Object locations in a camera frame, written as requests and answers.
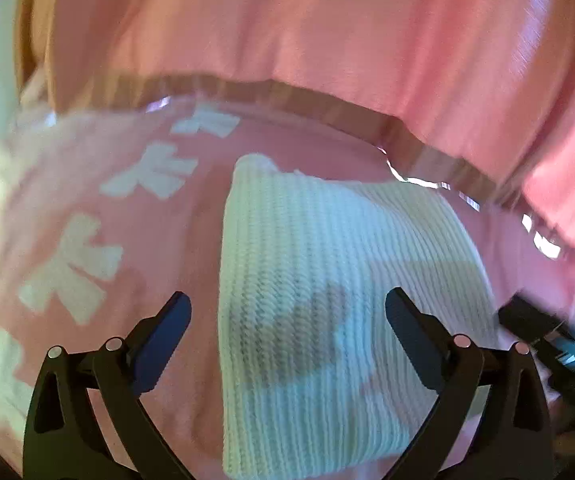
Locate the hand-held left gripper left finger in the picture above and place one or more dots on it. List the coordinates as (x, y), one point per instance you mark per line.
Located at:
(163, 342)

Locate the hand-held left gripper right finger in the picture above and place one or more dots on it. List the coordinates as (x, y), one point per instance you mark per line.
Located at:
(414, 332)

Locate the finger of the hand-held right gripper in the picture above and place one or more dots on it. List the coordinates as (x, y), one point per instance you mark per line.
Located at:
(525, 314)

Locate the white knitted cloth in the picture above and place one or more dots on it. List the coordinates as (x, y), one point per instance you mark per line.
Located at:
(317, 260)

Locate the pink patterned blanket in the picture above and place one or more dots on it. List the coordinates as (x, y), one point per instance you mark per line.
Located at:
(177, 240)

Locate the orange pink curtain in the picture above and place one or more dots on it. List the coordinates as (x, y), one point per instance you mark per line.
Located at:
(317, 25)

